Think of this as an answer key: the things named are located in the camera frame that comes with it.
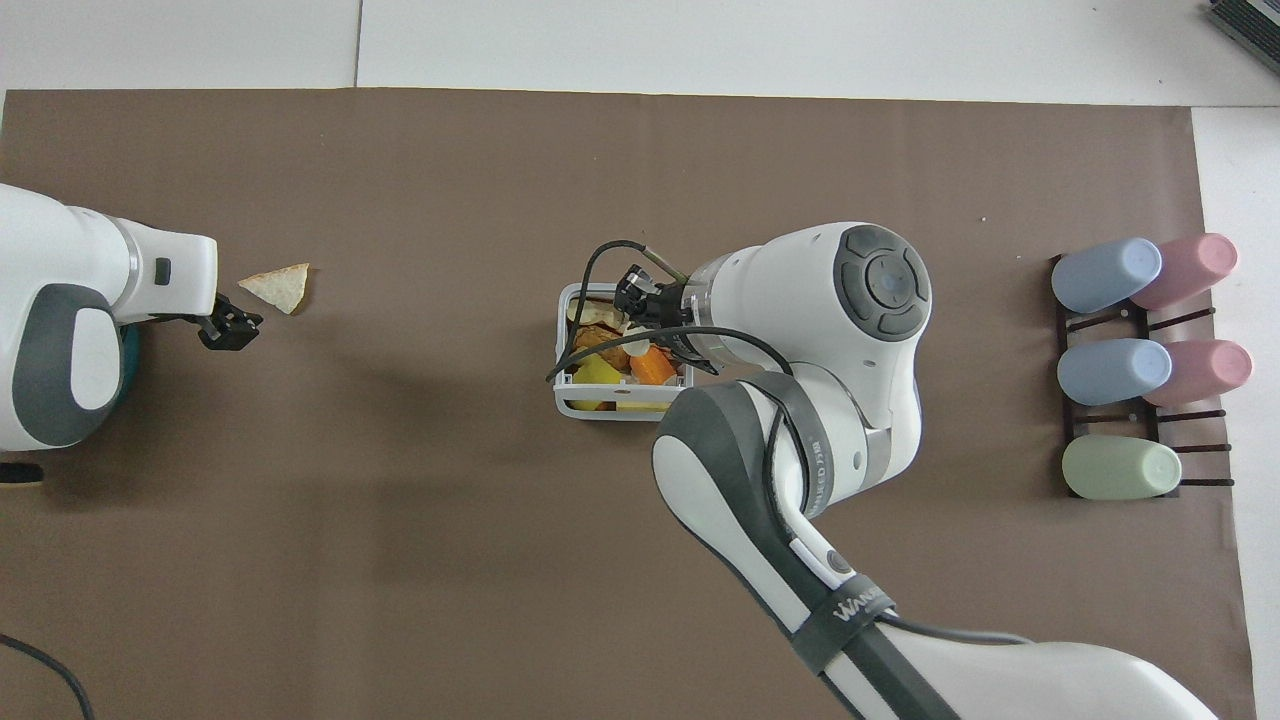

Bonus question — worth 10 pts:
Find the black cable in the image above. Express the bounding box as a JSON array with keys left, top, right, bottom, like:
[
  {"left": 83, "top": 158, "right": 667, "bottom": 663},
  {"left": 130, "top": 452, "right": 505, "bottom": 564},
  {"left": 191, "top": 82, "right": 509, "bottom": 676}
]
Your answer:
[
  {"left": 545, "top": 239, "right": 803, "bottom": 521},
  {"left": 0, "top": 632, "right": 97, "bottom": 720},
  {"left": 878, "top": 613, "right": 1033, "bottom": 647}
]

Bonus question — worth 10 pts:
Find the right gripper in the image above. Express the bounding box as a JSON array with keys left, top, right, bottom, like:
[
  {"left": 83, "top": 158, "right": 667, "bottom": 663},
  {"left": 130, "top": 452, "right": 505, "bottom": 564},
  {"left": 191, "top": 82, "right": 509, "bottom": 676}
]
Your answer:
[{"left": 614, "top": 264, "right": 694, "bottom": 336}]

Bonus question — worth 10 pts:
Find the blue plastic cup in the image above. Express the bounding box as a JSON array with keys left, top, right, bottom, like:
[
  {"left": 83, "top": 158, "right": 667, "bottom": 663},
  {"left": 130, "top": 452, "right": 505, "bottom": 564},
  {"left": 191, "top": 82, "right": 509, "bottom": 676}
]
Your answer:
[
  {"left": 1056, "top": 337, "right": 1173, "bottom": 407},
  {"left": 1051, "top": 237, "right": 1164, "bottom": 314}
]

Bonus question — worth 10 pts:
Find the triangular beige chip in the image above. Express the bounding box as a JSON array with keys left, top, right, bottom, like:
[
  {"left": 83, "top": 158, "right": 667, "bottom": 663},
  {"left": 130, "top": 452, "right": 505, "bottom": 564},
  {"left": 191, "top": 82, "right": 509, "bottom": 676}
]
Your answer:
[{"left": 237, "top": 262, "right": 312, "bottom": 316}]

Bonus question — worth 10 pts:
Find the pink plastic cup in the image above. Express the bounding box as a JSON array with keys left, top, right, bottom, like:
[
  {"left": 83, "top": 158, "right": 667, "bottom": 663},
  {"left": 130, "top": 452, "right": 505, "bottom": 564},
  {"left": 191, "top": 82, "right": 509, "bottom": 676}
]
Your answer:
[
  {"left": 1143, "top": 339, "right": 1254, "bottom": 408},
  {"left": 1131, "top": 233, "right": 1240, "bottom": 311}
]

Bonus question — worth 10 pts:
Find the brown peel scrap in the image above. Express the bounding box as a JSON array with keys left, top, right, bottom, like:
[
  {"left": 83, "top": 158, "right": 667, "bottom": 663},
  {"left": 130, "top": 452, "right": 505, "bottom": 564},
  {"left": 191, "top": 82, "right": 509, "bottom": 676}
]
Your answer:
[{"left": 574, "top": 324, "right": 632, "bottom": 372}]

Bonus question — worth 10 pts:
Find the black cup rack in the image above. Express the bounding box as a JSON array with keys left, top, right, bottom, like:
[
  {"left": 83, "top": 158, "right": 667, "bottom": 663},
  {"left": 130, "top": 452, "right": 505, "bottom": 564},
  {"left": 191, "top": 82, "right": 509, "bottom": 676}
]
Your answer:
[{"left": 1048, "top": 253, "right": 1237, "bottom": 498}]

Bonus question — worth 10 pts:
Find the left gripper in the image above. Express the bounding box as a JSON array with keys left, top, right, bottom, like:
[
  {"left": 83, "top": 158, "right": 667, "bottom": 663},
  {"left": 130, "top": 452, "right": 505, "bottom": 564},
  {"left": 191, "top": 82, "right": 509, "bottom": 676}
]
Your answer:
[{"left": 150, "top": 304, "right": 265, "bottom": 352}]

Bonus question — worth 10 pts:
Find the grey ribbed device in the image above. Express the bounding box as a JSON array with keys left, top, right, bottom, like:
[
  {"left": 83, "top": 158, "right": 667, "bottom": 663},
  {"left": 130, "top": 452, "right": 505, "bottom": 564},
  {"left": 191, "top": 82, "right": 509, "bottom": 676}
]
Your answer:
[{"left": 1204, "top": 0, "right": 1280, "bottom": 47}]

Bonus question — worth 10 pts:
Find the green plastic cup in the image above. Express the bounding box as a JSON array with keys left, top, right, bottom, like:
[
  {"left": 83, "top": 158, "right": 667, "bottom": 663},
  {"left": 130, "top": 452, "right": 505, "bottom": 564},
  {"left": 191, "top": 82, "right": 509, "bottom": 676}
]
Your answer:
[{"left": 1061, "top": 434, "right": 1183, "bottom": 501}]

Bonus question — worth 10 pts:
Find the white wire basket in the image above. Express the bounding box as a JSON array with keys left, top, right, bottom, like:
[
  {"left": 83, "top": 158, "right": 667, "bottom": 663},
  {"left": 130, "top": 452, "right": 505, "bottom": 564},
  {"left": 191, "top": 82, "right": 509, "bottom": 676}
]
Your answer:
[{"left": 554, "top": 282, "right": 697, "bottom": 422}]

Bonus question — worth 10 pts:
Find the orange carrot piece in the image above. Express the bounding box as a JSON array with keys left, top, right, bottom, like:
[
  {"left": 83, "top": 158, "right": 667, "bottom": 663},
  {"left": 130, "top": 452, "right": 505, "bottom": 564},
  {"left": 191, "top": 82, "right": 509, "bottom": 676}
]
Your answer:
[{"left": 629, "top": 344, "right": 679, "bottom": 387}]

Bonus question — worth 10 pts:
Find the beige chip scrap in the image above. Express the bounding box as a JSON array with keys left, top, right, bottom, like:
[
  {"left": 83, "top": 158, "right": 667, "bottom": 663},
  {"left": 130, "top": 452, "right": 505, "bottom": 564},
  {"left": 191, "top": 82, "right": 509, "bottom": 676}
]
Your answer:
[{"left": 567, "top": 298, "right": 628, "bottom": 332}]

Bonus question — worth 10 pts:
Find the yellow food scrap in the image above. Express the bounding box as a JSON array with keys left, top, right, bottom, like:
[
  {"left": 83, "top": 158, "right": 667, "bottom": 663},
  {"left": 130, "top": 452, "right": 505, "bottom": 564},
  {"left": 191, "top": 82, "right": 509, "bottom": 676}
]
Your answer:
[{"left": 569, "top": 357, "right": 627, "bottom": 412}]

